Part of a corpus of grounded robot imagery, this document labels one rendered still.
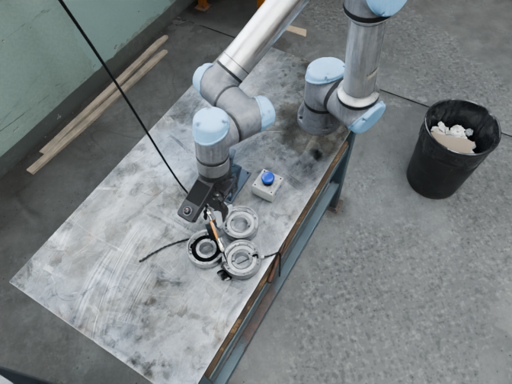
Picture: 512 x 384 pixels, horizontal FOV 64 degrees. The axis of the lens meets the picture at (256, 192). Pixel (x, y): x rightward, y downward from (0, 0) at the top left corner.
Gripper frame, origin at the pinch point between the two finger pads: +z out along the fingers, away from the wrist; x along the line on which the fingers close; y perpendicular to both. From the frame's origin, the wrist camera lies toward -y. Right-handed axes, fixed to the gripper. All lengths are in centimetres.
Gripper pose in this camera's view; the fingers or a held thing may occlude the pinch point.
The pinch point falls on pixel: (211, 222)
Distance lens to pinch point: 110.6
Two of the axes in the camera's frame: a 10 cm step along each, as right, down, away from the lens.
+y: 5.2, -6.5, 5.5
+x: -8.5, -4.3, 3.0
